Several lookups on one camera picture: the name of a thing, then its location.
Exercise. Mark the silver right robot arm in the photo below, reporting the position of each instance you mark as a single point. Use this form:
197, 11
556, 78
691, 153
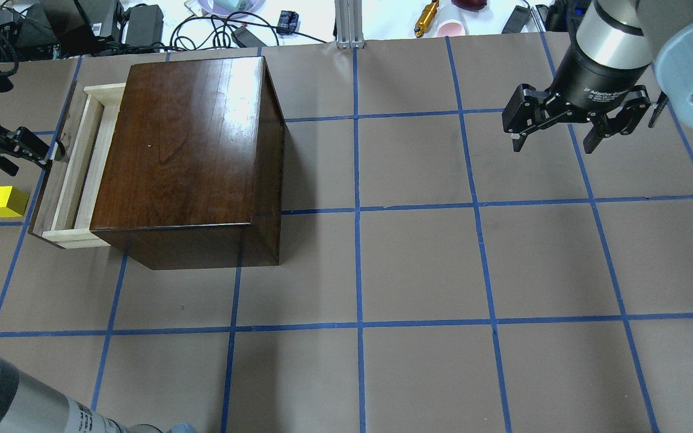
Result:
631, 34

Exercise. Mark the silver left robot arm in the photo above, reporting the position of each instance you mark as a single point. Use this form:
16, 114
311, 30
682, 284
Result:
29, 405

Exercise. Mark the dark wooden drawer cabinet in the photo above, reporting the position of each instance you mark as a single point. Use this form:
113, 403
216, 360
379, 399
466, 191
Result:
194, 172

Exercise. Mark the gold metal cylinder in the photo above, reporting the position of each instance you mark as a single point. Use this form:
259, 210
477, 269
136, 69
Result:
425, 19

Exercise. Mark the black power adapter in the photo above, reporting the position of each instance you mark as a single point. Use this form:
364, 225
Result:
144, 25

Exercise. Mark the aluminium frame post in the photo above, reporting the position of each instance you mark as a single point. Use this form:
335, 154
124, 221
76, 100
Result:
349, 24

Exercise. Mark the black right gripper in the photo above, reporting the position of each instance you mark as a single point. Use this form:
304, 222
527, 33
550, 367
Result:
594, 80

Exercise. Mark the pink paper cup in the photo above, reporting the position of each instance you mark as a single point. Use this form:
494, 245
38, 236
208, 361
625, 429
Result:
450, 28

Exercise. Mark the yellow cube block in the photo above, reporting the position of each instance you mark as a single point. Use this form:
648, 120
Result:
13, 202

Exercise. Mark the light wood drawer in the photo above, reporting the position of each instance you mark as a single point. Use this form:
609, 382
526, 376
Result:
66, 198

